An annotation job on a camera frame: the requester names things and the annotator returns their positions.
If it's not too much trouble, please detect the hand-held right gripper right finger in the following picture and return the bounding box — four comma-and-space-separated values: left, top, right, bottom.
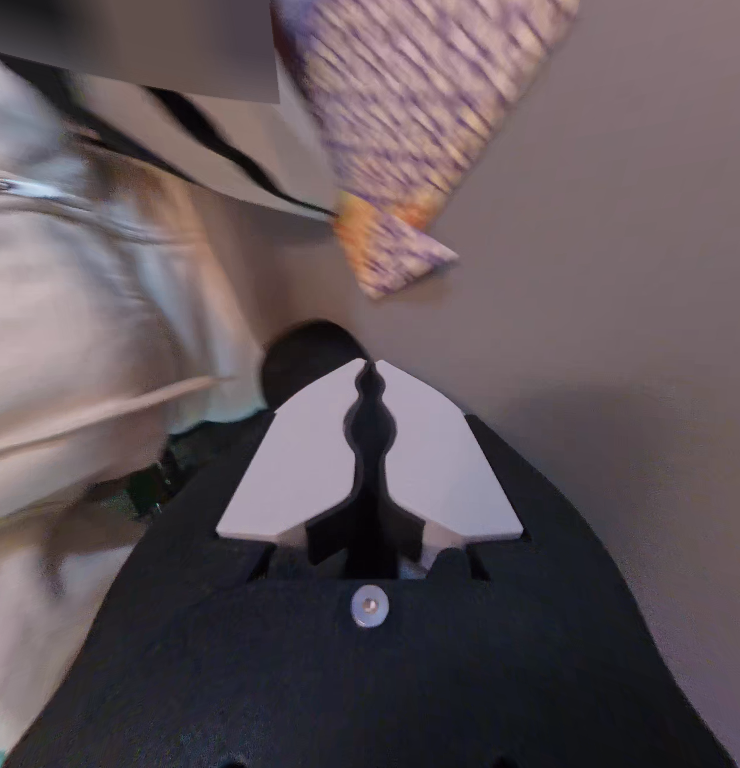
375, 360, 524, 569

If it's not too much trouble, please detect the person's beige jacket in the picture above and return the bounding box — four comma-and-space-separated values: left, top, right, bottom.
0, 51, 270, 758

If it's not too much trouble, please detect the purple yellow patterned origami paper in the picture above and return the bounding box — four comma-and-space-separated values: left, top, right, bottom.
271, 0, 580, 301

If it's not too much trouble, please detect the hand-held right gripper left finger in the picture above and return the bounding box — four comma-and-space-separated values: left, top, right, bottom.
215, 359, 371, 566

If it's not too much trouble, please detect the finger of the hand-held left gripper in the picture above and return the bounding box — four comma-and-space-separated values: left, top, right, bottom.
76, 81, 333, 222
181, 57, 342, 217

